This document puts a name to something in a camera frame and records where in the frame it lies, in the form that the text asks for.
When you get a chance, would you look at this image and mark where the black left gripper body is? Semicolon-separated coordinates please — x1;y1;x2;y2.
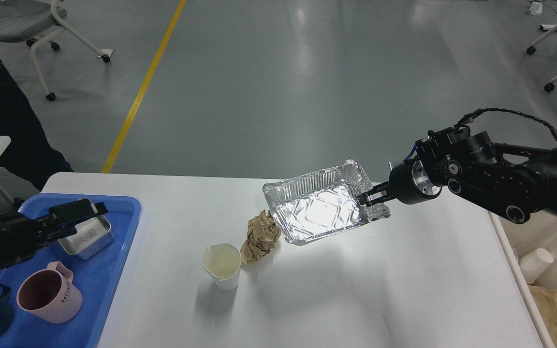
0;212;45;270

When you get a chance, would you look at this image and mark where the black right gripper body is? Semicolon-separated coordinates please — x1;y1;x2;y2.
388;160;442;204

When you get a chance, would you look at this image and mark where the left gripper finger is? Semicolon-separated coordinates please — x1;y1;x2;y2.
42;200;108;231
42;220;91;242

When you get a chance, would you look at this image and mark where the stainless steel rectangular tin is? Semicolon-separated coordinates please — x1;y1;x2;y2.
58;215;115;260

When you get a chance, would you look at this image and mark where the aluminium foil tray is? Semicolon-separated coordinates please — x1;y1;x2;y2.
262;159;391;246

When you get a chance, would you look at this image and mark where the pink HOME mug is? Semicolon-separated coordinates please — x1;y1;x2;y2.
17;261;83;324

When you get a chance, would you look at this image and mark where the white paper cup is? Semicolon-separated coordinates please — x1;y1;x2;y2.
203;243;241;291

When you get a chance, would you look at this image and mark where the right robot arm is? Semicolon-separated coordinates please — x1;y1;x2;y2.
358;109;557;224

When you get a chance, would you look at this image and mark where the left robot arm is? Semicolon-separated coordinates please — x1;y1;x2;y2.
0;198;115;273

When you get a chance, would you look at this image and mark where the left floor socket plate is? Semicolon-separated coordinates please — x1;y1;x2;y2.
389;161;409;180

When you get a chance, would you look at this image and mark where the blue plastic tray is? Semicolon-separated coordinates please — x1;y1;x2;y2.
0;195;142;348

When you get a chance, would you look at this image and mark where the person in beige sweater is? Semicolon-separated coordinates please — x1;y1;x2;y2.
0;59;72;190

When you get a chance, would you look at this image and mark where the paper cup in bin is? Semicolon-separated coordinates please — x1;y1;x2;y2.
519;247;555;284

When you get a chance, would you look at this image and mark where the white plastic bin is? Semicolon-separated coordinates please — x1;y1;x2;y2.
489;212;557;348

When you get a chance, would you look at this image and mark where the grey office chair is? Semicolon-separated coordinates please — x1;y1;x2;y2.
0;0;111;101

